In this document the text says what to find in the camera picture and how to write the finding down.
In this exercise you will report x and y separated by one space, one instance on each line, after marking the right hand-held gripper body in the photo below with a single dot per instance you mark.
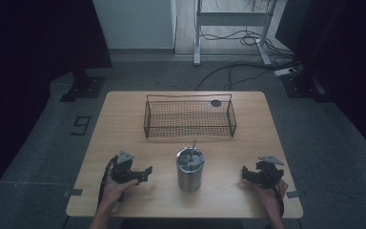
269 173

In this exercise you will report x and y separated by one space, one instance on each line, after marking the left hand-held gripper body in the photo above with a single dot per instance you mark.
122 168

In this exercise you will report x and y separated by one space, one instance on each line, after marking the person's left hand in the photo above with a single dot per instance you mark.
116 191

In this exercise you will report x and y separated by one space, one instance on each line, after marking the person's right hand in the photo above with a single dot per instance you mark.
268 197

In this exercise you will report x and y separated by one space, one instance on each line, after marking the grey tape piece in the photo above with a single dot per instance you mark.
73 192
293 194

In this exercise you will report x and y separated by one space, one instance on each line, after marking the stainless steel cup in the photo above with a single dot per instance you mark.
189 176

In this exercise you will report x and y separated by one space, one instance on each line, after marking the metal utensil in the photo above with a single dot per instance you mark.
193 148

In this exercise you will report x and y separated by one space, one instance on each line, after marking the black tape floor marker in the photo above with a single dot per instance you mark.
80 125

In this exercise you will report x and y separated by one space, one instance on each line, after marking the black round table grommet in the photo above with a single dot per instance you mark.
215 103

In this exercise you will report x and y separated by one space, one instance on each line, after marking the black stand base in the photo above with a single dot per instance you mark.
84 87
301 86

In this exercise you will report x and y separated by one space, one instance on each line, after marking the white power strip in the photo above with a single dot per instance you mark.
284 72

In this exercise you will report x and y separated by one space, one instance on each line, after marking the dark curtain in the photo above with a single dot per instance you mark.
349 57
28 63

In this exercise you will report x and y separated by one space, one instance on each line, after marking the white cabinet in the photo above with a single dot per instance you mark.
135 24

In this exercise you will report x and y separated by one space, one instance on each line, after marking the white desk frame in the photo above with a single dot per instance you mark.
232 18

